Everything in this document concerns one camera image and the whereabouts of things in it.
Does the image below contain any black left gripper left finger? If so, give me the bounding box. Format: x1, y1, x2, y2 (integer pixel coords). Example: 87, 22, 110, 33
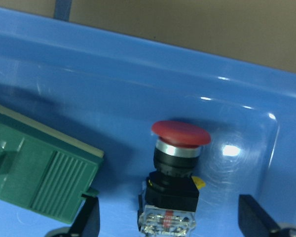
68, 197, 100, 237

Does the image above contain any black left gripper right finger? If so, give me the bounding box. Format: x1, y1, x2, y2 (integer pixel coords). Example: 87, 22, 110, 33
238, 195, 282, 237

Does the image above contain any red mushroom push button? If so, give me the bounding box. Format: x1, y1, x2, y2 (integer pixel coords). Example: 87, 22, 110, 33
137, 120, 211, 237

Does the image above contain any blue plastic tray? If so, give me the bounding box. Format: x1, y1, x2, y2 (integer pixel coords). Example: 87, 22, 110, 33
0, 8, 296, 237

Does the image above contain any green electrical switch module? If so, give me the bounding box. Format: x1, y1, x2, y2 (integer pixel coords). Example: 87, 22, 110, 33
0, 105, 104, 223

